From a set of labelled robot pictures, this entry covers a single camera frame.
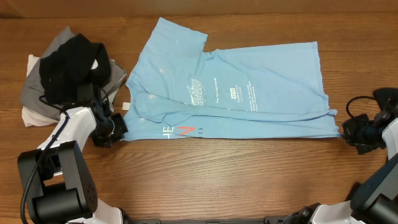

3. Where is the light blue printed t-shirt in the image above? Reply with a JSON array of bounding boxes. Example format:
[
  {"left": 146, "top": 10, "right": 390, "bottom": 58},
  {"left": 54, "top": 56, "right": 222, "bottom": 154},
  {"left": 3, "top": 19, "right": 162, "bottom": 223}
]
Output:
[{"left": 124, "top": 19, "right": 339, "bottom": 141}]

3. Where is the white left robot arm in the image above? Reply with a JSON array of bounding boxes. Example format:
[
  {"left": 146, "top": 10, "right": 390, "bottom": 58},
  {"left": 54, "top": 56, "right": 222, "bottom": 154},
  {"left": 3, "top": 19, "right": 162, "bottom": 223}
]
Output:
[{"left": 17, "top": 100, "right": 131, "bottom": 224}]

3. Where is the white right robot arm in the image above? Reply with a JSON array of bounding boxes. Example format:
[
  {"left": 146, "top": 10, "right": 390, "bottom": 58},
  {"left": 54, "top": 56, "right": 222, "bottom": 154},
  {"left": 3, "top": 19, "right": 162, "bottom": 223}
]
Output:
[{"left": 282, "top": 88, "right": 397, "bottom": 224}]

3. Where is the black folded garment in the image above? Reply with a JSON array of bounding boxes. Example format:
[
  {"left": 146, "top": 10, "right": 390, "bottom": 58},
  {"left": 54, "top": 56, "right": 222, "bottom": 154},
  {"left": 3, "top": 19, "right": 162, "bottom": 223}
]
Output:
[{"left": 39, "top": 34, "right": 111, "bottom": 105}]

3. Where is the white folded garment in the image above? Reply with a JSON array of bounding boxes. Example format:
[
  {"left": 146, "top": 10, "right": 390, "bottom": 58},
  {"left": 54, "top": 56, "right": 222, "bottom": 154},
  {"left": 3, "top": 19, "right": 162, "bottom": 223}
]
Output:
[{"left": 22, "top": 54, "right": 57, "bottom": 127}]

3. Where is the grey folded garment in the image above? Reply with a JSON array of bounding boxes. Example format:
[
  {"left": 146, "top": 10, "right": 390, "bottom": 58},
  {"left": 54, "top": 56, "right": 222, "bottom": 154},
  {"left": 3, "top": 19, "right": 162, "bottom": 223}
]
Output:
[{"left": 20, "top": 27, "right": 127, "bottom": 122}]

